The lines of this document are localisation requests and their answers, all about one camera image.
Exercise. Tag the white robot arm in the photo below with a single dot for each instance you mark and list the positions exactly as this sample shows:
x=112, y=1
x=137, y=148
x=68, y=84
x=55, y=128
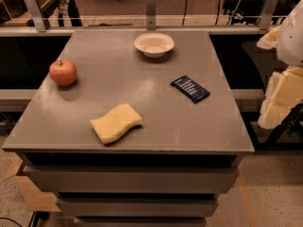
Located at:
x=289, y=48

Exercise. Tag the middle metal railing bracket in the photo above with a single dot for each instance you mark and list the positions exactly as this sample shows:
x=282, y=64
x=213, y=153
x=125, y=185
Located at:
x=150, y=14

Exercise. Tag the grey drawer cabinet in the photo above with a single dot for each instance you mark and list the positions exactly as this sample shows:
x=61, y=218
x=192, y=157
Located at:
x=168, y=172

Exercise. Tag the metal railing bracket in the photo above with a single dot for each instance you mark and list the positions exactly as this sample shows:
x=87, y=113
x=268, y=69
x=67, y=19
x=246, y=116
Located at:
x=266, y=15
x=37, y=17
x=150, y=14

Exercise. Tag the left metal railing bracket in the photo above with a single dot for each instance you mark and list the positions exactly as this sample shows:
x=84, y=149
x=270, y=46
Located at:
x=37, y=17

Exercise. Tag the cardboard piece on floor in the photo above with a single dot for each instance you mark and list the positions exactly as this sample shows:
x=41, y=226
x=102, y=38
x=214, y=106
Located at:
x=35, y=199

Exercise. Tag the yellow sponge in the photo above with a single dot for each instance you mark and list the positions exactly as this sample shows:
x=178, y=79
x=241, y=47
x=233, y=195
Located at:
x=112, y=126

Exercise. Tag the dark blue rxbar wrapper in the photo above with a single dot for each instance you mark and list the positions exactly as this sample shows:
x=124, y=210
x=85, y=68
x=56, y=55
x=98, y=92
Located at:
x=190, y=88

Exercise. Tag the right metal railing bracket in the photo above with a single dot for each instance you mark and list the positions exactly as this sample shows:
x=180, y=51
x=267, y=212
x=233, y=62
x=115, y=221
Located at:
x=266, y=15

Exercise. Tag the white bowl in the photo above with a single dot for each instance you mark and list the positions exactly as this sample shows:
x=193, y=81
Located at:
x=154, y=45

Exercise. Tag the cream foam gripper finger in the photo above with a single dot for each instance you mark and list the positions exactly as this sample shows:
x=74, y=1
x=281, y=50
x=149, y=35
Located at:
x=269, y=40
x=284, y=91

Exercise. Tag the red apple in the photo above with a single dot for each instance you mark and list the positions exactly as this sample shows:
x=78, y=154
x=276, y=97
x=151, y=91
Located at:
x=63, y=72

